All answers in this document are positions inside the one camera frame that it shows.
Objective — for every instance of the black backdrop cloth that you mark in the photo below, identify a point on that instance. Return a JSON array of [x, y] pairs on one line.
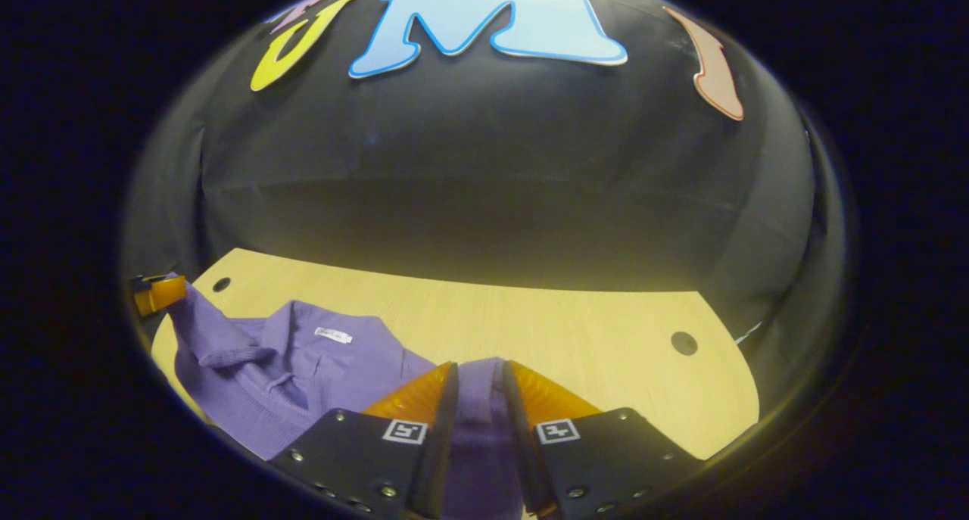
[[484, 172]]

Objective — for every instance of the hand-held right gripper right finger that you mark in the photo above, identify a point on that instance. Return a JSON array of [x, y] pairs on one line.
[[522, 452]]

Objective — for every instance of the purple collared knit shirt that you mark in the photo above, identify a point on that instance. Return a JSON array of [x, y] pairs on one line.
[[325, 384]]

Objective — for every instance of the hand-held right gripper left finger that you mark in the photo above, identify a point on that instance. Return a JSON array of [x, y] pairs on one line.
[[439, 459]]

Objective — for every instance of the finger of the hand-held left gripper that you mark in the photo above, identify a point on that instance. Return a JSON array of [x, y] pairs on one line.
[[159, 294]]

